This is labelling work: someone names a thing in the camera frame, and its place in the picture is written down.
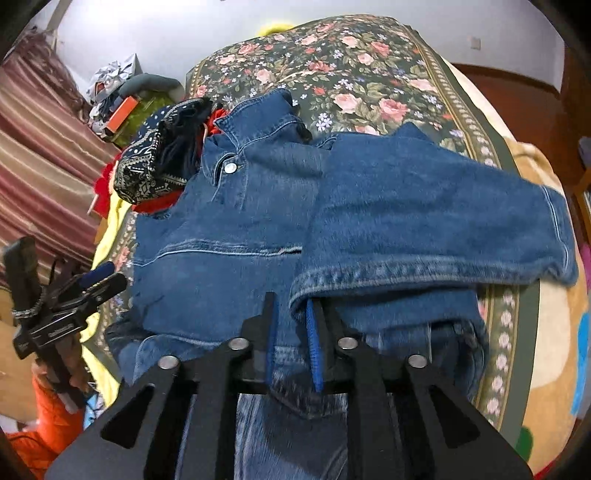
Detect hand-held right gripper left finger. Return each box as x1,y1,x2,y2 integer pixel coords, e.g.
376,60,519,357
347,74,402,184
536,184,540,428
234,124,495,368
46,292,279,480

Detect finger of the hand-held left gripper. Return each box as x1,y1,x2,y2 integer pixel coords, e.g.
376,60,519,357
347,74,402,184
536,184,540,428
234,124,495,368
88,273,128,303
76,261,116,284

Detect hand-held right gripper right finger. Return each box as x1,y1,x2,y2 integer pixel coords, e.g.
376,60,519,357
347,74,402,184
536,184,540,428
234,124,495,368
305,299,534,480

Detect blue denim jeans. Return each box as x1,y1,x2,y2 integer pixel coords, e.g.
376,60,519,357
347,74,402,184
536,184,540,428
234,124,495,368
105,89,580,480

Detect person's left hand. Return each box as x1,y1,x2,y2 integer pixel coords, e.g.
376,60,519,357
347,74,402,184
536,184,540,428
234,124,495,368
34,342,93,402

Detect yellow sheet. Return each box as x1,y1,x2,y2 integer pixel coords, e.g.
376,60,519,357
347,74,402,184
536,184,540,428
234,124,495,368
85,196,139,407

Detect red garment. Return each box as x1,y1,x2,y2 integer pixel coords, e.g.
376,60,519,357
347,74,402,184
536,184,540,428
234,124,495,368
95,110,229,216

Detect navy patterned garment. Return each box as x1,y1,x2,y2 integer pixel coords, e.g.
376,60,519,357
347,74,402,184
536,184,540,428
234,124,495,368
115,97,213,206

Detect striped maroon curtain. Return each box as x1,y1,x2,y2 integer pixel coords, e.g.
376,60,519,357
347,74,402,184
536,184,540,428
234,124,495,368
0,34,121,278

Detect orange box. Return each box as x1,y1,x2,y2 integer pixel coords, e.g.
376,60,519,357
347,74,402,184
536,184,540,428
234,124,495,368
105,95,139,136

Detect green cloth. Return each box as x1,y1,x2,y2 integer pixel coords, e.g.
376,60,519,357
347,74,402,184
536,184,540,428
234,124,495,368
113,90,181,148

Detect grey pillow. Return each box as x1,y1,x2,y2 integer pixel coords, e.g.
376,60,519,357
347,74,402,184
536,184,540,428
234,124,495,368
122,73,183,100

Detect dark floral bedspread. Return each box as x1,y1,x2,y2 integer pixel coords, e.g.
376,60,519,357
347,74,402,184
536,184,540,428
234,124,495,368
92,16,541,430

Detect yellow curved object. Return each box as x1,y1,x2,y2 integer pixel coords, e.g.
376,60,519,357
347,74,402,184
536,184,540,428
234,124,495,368
256,21,296,37

